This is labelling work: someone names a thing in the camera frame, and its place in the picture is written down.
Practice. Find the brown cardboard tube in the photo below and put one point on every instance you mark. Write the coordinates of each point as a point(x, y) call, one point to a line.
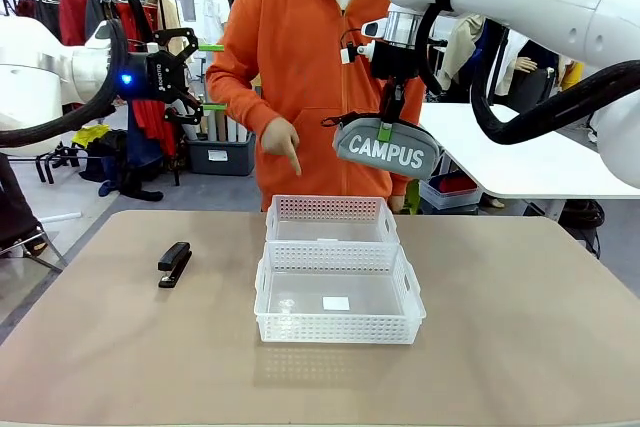
point(222, 127)

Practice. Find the grey CAMPUS pencil case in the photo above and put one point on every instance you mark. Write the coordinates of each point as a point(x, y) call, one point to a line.
point(385, 152)

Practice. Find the grey hanging garment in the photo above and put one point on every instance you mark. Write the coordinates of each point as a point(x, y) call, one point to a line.
point(95, 7)

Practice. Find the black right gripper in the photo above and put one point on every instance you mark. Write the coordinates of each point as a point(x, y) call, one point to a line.
point(397, 61)

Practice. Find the white hanging shirt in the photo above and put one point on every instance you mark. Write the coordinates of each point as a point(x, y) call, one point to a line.
point(507, 67)

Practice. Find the short white paper tube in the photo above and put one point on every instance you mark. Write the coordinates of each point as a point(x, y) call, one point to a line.
point(237, 129)

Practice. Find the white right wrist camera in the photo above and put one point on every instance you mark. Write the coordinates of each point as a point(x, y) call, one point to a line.
point(375, 28)

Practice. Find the white perforated plastic basket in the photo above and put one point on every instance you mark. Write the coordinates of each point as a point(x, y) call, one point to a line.
point(330, 219)
point(340, 297)

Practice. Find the long red dress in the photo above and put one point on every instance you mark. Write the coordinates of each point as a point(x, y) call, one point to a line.
point(150, 122)

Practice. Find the beige hanging garment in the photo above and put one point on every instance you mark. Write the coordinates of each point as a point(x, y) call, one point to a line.
point(172, 17)

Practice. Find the metal chair frame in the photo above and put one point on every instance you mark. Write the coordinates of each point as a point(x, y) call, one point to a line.
point(52, 252)

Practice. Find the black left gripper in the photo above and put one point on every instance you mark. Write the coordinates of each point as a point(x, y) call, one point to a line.
point(160, 74)

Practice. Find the grey storage bin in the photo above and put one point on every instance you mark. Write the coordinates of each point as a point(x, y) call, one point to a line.
point(220, 159)

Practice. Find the person in orange hoodie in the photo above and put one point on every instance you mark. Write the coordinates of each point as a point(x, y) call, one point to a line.
point(300, 72)

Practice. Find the clear box with red contents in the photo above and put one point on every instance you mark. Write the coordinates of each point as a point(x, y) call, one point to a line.
point(450, 199)

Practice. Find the background man white t-shirt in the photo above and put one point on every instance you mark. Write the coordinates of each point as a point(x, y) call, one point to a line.
point(216, 7)

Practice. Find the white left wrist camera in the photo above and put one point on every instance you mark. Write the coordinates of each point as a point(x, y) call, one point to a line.
point(97, 37)

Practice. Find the yellow cloth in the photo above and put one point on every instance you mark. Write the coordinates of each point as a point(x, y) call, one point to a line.
point(90, 134)

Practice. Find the mannequin in beige coat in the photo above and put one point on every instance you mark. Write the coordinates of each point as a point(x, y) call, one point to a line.
point(462, 47)

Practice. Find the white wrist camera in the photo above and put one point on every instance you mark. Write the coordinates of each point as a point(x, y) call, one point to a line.
point(375, 28)
point(97, 37)

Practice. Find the green plastic item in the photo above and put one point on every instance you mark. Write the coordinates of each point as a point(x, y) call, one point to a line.
point(414, 197)

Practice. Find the black stapler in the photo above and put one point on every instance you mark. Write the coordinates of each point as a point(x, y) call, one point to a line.
point(174, 264)

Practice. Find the dark hanging garment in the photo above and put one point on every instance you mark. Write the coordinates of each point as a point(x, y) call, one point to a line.
point(47, 17)

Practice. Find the grey paper roll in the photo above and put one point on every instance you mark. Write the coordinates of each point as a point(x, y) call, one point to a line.
point(190, 131)

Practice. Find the red jacket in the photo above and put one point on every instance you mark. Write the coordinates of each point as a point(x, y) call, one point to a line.
point(72, 17)

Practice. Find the person's right forearm orange sleeve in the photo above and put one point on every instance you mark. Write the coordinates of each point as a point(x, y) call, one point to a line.
point(235, 97)

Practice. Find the tall white paper tube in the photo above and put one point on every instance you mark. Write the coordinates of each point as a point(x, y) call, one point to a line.
point(212, 127)

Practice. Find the person's left hand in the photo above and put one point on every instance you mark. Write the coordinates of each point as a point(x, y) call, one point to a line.
point(397, 203)

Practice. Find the white plastic pipe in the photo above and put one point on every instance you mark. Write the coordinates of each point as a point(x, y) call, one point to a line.
point(60, 217)

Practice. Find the seated person's dark trousers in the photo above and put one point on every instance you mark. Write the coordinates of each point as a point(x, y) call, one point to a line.
point(15, 207)

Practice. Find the person's right hand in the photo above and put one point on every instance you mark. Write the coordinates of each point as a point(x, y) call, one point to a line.
point(277, 139)

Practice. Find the black clothes pile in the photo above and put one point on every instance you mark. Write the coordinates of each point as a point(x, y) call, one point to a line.
point(115, 152)

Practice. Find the white work table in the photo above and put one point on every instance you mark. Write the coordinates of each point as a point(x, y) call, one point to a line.
point(525, 172)

